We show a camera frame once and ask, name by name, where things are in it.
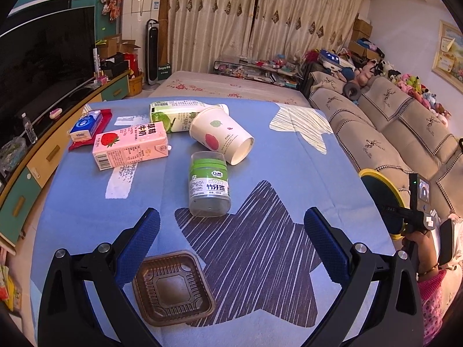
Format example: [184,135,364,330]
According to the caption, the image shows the pink strawberry milk carton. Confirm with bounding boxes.
[92,123,171,171]

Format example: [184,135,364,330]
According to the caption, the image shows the framed wall picture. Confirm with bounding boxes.
[431,20,463,93]

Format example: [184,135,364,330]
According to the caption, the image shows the yellow rim trash bin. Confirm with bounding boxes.
[359,168,409,241]

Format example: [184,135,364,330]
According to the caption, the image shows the clear water bottle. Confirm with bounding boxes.
[21,113,38,144]

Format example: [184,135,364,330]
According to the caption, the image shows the pile of colourful packets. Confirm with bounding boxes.
[0,264,24,313]

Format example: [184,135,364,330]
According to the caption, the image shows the open cardboard boxes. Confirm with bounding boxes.
[98,34,142,58]

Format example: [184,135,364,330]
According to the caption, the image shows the green toothpick jar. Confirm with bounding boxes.
[188,151,232,217]

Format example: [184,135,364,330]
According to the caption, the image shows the brown plastic food tray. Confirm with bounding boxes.
[132,250,216,326]

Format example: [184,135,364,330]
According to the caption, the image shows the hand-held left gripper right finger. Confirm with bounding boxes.
[304,207,425,347]

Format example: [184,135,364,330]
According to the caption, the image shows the blue tissue pack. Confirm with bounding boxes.
[70,111,104,142]

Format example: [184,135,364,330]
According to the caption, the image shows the stacked cardboard boxes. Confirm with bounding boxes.
[349,18,380,60]

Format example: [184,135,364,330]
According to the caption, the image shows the blue star print tablecloth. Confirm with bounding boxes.
[31,97,396,347]

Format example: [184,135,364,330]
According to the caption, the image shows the green drink carton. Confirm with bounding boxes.
[149,100,229,135]

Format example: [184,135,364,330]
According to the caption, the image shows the large curved television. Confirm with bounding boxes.
[0,5,98,141]

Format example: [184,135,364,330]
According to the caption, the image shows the clear rack with clutter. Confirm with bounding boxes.
[213,55,304,89]

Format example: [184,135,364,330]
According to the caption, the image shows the person's right hand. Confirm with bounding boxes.
[404,229,439,274]

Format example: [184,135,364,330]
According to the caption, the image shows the wicker basket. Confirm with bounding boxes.
[127,72,144,97]

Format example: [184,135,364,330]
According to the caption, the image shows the red flat packet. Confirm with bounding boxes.
[68,109,113,151]

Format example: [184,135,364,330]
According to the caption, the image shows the long white receipt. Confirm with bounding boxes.
[106,163,138,199]

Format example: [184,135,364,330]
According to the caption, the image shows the person's right forearm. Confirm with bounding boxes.
[416,265,451,346]

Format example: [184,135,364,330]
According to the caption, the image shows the fruit print paper cup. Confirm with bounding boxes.
[189,104,255,166]

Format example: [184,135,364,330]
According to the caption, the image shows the floral bed cover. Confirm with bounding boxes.
[154,70,312,108]

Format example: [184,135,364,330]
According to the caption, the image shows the row of plush toys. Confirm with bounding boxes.
[318,49,453,127]

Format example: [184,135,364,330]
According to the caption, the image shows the beige embroidered curtain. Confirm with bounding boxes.
[159,0,259,75]
[249,0,366,62]

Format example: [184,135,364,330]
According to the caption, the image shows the beige covered sofa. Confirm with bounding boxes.
[307,70,463,297]

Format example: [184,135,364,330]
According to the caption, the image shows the hanging flower decoration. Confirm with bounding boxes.
[99,0,124,20]

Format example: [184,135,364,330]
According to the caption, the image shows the black tower fan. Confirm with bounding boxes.
[145,19,161,91]

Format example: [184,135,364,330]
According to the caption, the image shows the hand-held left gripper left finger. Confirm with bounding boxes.
[38,208,161,347]

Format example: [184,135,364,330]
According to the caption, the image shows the green yellow television cabinet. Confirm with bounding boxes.
[0,70,131,257]

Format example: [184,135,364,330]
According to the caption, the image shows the white standing air conditioner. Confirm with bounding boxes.
[121,0,163,73]

